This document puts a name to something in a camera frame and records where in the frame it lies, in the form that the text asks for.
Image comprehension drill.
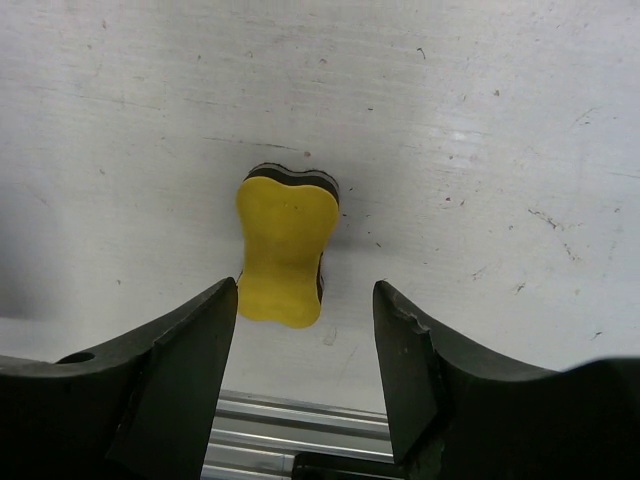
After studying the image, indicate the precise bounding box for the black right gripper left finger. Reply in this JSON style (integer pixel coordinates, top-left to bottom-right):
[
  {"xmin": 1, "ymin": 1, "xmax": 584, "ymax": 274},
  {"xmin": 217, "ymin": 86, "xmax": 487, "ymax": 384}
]
[{"xmin": 1, "ymin": 278, "xmax": 238, "ymax": 479}]

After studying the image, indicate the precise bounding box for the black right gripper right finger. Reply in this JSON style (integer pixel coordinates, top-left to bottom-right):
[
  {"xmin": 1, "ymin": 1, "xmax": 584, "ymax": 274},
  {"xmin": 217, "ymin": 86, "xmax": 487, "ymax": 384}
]
[{"xmin": 373, "ymin": 281, "xmax": 639, "ymax": 479}]

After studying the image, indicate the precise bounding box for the yellow bone-shaped eraser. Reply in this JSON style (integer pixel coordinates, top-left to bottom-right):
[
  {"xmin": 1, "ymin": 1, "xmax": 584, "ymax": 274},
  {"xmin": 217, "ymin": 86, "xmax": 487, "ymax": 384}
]
[{"xmin": 236, "ymin": 162, "xmax": 340, "ymax": 329}]

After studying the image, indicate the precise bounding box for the aluminium table frame rail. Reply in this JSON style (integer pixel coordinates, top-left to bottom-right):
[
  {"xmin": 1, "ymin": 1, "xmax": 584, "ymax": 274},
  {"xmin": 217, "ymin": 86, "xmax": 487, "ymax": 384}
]
[{"xmin": 201, "ymin": 391, "xmax": 393, "ymax": 479}]

